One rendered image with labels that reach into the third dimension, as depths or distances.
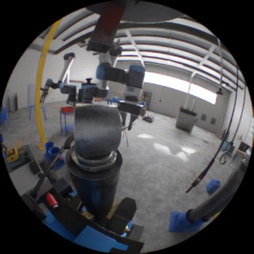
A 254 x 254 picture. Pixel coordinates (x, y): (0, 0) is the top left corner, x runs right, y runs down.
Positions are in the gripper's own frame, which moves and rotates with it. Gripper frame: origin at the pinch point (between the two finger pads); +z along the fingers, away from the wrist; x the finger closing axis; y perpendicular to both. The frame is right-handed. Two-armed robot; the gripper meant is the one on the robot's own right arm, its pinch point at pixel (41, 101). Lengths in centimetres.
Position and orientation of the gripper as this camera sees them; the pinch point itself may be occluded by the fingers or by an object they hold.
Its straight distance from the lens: 144.9
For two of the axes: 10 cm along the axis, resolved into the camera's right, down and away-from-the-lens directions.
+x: -9.4, -1.7, 2.9
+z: -2.0, 9.8, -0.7
